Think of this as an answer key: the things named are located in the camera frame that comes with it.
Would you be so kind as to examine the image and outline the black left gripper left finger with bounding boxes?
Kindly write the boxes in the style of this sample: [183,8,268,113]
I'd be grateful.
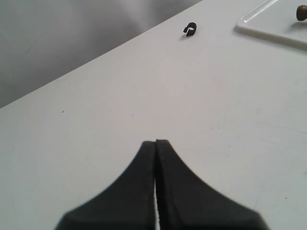
[56,141,155,230]

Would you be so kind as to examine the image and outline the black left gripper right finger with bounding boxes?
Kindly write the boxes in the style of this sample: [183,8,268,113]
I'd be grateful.
[155,140,268,230]

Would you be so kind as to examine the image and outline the dark wooden pestle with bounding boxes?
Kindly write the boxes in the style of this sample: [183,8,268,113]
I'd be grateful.
[296,5,307,21]

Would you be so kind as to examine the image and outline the small black plastic clip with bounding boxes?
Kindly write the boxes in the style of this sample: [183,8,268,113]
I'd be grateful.
[183,22,197,37]

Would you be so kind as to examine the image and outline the white rectangular plastic tray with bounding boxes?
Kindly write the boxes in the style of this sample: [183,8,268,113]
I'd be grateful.
[236,0,307,51]

